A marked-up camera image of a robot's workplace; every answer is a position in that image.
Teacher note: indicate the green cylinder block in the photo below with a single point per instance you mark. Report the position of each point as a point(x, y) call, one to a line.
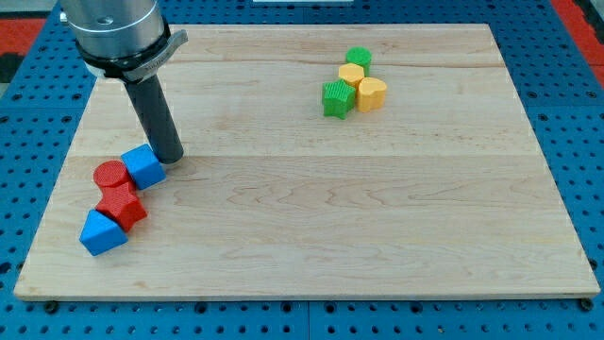
point(361, 56)

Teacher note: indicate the wooden board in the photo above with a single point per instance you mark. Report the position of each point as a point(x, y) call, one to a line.
point(443, 193)

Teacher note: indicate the blue triangle block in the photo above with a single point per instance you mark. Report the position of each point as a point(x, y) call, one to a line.
point(100, 233)

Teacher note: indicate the yellow hexagon block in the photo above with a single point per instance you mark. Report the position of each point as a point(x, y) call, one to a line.
point(352, 74)

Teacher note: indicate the red cylinder block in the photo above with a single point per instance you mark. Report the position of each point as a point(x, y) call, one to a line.
point(111, 174)

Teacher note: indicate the yellow heart block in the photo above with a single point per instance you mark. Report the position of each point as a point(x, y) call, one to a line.
point(371, 94)

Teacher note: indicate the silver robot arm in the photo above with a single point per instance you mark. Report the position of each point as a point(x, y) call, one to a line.
point(124, 39)

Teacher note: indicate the green star block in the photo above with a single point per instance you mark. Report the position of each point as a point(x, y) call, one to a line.
point(338, 98)

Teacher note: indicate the red star block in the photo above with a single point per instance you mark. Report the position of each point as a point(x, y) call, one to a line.
point(122, 205)

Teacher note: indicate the blue cube block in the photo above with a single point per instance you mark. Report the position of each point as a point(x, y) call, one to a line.
point(143, 166)

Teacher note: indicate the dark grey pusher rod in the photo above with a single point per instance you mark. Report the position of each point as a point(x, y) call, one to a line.
point(148, 100)

